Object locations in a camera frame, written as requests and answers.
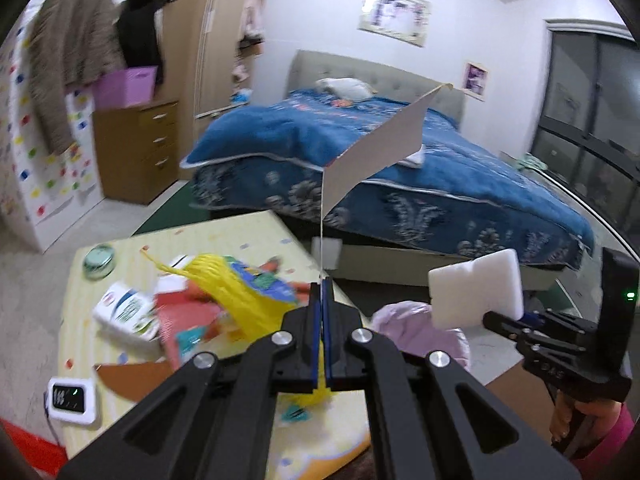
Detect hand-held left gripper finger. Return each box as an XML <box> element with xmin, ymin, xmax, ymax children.
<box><xmin>323</xmin><ymin>279</ymin><xmax>582</xmax><ymax>480</ymax></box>
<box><xmin>57</xmin><ymin>282</ymin><xmax>323</xmax><ymax>480</ymax></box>

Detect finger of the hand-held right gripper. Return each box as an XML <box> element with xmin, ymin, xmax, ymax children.
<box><xmin>481</xmin><ymin>310</ymin><xmax>551</xmax><ymax>357</ymax></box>

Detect white foam block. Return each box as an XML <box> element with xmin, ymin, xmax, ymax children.
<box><xmin>428</xmin><ymin>248</ymin><xmax>525</xmax><ymax>330</ymax></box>

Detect pink trash bag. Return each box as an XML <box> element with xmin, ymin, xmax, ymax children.
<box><xmin>370</xmin><ymin>301</ymin><xmax>472</xmax><ymax>372</ymax></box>

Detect grey cardboard piece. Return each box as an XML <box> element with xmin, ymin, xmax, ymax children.
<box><xmin>319</xmin><ymin>83</ymin><xmax>454</xmax><ymax>282</ymax></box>

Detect person's right forearm pink sleeve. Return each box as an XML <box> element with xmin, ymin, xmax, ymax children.
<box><xmin>575</xmin><ymin>402</ymin><xmax>639</xmax><ymax>463</ymax></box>

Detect person's right hand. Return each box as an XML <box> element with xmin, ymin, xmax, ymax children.
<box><xmin>549</xmin><ymin>391</ymin><xmax>623</xmax><ymax>457</ymax></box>

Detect brown cardboard box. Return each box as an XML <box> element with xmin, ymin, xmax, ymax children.
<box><xmin>484</xmin><ymin>360</ymin><xmax>557</xmax><ymax>442</ymax></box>

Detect colourful printed packet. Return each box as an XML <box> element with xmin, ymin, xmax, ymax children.
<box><xmin>226</xmin><ymin>257</ymin><xmax>299</xmax><ymax>307</ymax></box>

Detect yellow mesh net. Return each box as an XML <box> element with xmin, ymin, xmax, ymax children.
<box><xmin>139</xmin><ymin>247</ymin><xmax>337</xmax><ymax>412</ymax></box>

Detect red paper packaging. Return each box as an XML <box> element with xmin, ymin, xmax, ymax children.
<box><xmin>151</xmin><ymin>280</ymin><xmax>226</xmax><ymax>367</ymax></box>

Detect green cloth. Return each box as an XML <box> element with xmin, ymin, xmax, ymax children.
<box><xmin>516</xmin><ymin>153</ymin><xmax>549</xmax><ymax>172</ymax></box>

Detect brown cardboard scrap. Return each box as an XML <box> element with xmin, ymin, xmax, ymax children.
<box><xmin>94</xmin><ymin>359</ymin><xmax>177</xmax><ymax>404</ymax></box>

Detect white folded paper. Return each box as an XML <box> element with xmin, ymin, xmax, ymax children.
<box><xmin>396</xmin><ymin>143</ymin><xmax>427</xmax><ymax>168</ymax></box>

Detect white milk carton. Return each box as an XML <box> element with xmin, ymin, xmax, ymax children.
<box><xmin>92</xmin><ymin>281</ymin><xmax>162</xmax><ymax>357</ymax></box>

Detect green floor rug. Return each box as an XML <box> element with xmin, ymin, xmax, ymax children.
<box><xmin>130</xmin><ymin>179</ymin><xmax>222</xmax><ymax>237</ymax></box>

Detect blue patterned blanket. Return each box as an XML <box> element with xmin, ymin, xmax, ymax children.
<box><xmin>179</xmin><ymin>87</ymin><xmax>597</xmax><ymax>274</ymax></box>

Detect dark glass sliding door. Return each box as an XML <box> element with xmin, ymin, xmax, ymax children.
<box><xmin>529</xmin><ymin>18</ymin><xmax>640</xmax><ymax>262</ymax></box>

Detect green round tin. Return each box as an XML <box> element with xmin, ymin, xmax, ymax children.
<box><xmin>82</xmin><ymin>243</ymin><xmax>117</xmax><ymax>281</ymax></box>

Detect white electronic device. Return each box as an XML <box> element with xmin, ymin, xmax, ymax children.
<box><xmin>46</xmin><ymin>376</ymin><xmax>100</xmax><ymax>427</ymax></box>

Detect white pillow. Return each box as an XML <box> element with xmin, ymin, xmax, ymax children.
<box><xmin>315</xmin><ymin>77</ymin><xmax>374</xmax><ymax>102</ymax></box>

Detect brown wooden drawer cabinet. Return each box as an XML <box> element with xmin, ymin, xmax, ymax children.
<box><xmin>92</xmin><ymin>99</ymin><xmax>182</xmax><ymax>207</ymax></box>

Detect red plastic chair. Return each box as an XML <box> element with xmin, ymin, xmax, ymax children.
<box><xmin>0</xmin><ymin>414</ymin><xmax>69</xmax><ymax>480</ymax></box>

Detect purple plastic basket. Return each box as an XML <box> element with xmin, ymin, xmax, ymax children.
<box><xmin>91</xmin><ymin>66</ymin><xmax>159</xmax><ymax>111</ymax></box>

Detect beige wooden wardrobe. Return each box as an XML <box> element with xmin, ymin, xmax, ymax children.
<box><xmin>149</xmin><ymin>0</ymin><xmax>274</xmax><ymax>122</ymax></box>

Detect white dotted cabinet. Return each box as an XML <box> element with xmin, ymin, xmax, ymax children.
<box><xmin>0</xmin><ymin>24</ymin><xmax>107</xmax><ymax>254</ymax></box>

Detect hanging pink clothes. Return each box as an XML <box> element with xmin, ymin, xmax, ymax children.
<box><xmin>231</xmin><ymin>0</ymin><xmax>265</xmax><ymax>102</ymax></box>

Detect black coat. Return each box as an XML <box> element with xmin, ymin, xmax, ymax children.
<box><xmin>115</xmin><ymin>0</ymin><xmax>179</xmax><ymax>87</ymax></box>

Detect brown fuzzy coat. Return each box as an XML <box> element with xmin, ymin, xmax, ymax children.
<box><xmin>24</xmin><ymin>0</ymin><xmax>127</xmax><ymax>157</ymax></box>

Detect small wall picture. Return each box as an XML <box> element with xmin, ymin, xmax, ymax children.
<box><xmin>461</xmin><ymin>61</ymin><xmax>490</xmax><ymax>103</ymax></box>

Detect dark device cable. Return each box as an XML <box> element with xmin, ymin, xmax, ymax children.
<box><xmin>46</xmin><ymin>409</ymin><xmax>69</xmax><ymax>450</ymax></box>

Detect grey upholstered bed frame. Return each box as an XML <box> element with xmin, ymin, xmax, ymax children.
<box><xmin>286</xmin><ymin>49</ymin><xmax>587</xmax><ymax>294</ymax></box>

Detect large white picture frame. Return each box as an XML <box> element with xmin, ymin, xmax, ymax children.
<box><xmin>356</xmin><ymin>0</ymin><xmax>433</xmax><ymax>49</ymax></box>

